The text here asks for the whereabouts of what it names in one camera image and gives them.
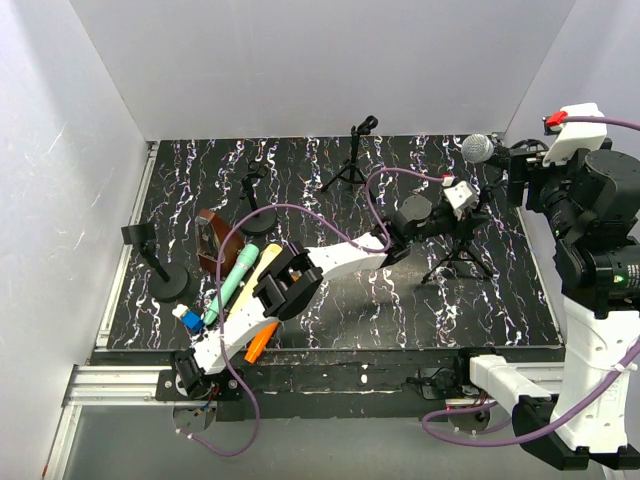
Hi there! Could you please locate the blue and white small object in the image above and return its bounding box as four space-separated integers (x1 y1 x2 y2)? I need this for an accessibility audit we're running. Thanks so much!
172 304 204 333

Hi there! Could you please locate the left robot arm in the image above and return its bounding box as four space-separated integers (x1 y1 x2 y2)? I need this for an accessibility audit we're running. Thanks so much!
172 187 486 400

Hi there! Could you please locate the silver mesh studio microphone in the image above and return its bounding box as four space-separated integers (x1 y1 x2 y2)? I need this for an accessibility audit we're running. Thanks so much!
461 134 510 170

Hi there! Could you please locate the round base mic stand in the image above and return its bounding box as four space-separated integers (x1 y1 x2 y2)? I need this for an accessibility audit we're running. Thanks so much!
121 223 191 303

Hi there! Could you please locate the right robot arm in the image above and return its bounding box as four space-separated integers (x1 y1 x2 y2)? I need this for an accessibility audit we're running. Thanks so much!
452 144 639 470

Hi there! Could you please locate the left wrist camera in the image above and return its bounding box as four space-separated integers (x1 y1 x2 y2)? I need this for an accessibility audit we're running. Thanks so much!
443 181 479 221

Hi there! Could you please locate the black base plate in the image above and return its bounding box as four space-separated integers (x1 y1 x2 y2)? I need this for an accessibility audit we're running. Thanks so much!
90 346 564 422

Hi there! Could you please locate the cream mic round stand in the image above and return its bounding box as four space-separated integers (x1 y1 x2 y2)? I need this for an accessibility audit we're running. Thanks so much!
240 160 278 237

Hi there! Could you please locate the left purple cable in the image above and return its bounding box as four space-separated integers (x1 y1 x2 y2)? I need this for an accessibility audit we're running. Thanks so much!
177 167 454 457

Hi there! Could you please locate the black tripod mic stand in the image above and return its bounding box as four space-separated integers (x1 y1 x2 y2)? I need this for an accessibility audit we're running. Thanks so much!
320 115 378 193

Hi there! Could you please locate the mint green microphone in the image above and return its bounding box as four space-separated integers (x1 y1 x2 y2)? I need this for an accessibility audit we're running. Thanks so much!
203 244 260 326

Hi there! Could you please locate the cream microphone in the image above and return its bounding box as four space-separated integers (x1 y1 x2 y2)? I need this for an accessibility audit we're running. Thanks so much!
227 243 282 321

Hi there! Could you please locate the orange microphone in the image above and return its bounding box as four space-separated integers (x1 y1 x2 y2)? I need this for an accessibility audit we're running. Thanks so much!
244 321 280 364

